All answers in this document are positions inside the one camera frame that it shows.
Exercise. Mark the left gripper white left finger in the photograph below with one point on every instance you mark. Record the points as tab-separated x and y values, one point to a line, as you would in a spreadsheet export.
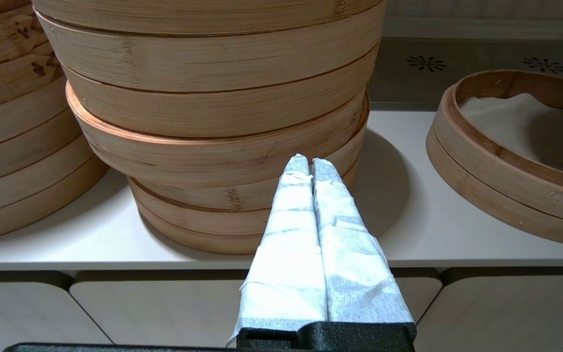
286	254

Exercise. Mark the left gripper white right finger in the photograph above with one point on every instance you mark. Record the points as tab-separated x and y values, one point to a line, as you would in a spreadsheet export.
355	274

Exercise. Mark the wide bamboo steamer basket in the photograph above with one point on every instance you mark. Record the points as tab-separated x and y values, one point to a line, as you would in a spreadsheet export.
188	156

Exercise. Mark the white cloth steamer liner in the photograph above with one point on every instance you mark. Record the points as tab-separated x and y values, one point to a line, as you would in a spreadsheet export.
530	127

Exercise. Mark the stamped bamboo steamer basket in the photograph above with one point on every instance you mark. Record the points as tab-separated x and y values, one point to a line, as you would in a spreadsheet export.
8	58

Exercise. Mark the white cabinet front panel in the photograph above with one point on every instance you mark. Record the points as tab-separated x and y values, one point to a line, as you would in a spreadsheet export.
17	313
506	313

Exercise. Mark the steel panel with vent holes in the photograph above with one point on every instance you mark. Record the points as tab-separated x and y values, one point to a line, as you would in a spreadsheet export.
399	83

